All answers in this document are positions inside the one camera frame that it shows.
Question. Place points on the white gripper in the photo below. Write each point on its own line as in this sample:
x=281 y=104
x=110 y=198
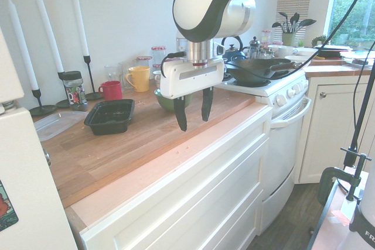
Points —
x=178 y=84

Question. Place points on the green ceramic bowl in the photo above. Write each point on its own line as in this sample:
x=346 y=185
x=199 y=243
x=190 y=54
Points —
x=165 y=104

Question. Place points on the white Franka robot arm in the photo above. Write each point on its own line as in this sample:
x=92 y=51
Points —
x=199 y=4

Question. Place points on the small white cup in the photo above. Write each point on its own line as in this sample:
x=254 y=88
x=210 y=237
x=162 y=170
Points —
x=156 y=78

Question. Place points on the glass jar red checkered lid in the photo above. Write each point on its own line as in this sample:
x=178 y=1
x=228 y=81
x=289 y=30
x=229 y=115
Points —
x=158 y=54
x=156 y=66
x=144 y=60
x=266 y=35

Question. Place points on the yellow mug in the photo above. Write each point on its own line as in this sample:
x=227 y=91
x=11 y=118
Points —
x=141 y=79

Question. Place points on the clear drinking glass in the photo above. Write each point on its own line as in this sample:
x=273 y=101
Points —
x=112 y=73
x=124 y=71

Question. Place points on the white drawer cabinet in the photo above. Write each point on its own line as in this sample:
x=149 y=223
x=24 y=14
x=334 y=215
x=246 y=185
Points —
x=187 y=191

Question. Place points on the red mug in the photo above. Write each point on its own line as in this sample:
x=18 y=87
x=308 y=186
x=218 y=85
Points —
x=112 y=91

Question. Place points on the black plastic food tray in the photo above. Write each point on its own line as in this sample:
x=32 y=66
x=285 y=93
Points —
x=109 y=119

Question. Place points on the glass french press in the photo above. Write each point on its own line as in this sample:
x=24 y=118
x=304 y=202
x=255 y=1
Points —
x=254 y=48

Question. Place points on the white stove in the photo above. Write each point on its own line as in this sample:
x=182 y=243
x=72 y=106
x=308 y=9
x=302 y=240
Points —
x=281 y=133

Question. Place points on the white mug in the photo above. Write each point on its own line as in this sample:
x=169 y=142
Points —
x=285 y=51

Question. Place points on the wide white bowl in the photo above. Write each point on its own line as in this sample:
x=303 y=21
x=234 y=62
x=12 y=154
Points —
x=296 y=58

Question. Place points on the pale green utensil crock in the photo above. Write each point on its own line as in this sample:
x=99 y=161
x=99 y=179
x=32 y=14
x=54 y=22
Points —
x=288 y=39

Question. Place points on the black cooking spoon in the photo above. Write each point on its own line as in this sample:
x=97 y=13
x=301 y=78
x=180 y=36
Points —
x=306 y=23
x=276 y=24

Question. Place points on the spice jar black lid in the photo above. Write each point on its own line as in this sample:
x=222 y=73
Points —
x=74 y=92

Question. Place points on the shallow white bowl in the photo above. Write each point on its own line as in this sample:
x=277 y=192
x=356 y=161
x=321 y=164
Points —
x=307 y=51

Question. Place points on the white cabinet door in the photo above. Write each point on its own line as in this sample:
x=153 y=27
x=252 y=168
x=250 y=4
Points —
x=328 y=133

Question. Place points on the clear plastic lid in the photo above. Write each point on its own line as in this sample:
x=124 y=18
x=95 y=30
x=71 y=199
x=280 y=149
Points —
x=55 y=124

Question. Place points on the small green plant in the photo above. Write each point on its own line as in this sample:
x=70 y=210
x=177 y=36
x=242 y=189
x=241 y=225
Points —
x=319 y=40

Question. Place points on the tall white candle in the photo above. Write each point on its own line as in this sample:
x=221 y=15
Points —
x=78 y=15
x=23 y=48
x=48 y=30

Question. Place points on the dark green c-clamp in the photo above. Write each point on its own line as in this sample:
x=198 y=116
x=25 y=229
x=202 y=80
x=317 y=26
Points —
x=325 y=179

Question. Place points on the black round pan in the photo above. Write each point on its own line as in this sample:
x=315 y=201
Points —
x=334 y=51

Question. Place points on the white plate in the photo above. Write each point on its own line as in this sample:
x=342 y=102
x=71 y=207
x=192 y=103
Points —
x=357 y=54

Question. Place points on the robot mounting table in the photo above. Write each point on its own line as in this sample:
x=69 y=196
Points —
x=331 y=226

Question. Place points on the window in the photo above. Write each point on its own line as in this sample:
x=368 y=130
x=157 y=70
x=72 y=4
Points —
x=351 y=7

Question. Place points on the colourful fridge magnet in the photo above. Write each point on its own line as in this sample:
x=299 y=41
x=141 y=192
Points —
x=6 y=207

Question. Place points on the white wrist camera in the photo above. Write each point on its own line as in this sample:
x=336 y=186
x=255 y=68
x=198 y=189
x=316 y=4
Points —
x=219 y=48

